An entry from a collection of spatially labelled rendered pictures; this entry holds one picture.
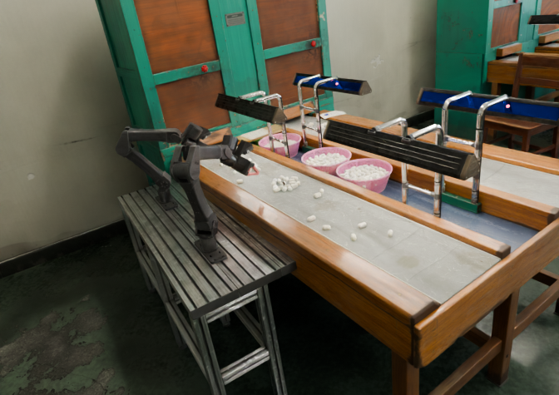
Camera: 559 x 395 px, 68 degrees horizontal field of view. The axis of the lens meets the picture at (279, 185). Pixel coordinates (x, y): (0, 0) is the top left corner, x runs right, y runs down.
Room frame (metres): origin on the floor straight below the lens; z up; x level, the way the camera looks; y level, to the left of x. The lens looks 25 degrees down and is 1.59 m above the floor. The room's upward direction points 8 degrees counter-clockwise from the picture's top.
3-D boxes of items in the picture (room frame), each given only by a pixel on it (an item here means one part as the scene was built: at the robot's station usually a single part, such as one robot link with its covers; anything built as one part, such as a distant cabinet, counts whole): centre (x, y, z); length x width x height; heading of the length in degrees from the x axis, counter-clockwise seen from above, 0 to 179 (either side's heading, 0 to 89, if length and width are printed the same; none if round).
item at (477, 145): (1.56, -0.80, 0.90); 0.20 x 0.19 x 0.45; 31
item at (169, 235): (1.84, 0.24, 0.65); 1.20 x 0.90 x 0.04; 28
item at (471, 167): (1.32, -0.39, 1.08); 0.62 x 0.08 x 0.07; 31
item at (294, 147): (2.44, -0.04, 0.72); 0.27 x 0.27 x 0.10
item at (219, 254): (1.46, 0.32, 0.71); 0.20 x 0.07 x 0.08; 28
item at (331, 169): (2.06, -0.27, 0.72); 0.27 x 0.27 x 0.10
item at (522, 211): (2.00, -0.49, 0.71); 1.81 x 0.05 x 0.11; 31
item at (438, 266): (1.74, -0.06, 0.73); 1.81 x 0.30 x 0.02; 31
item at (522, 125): (3.06, -1.96, 0.45); 0.44 x 0.43 x 0.91; 23
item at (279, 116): (2.15, 0.11, 1.08); 0.62 x 0.08 x 0.07; 31
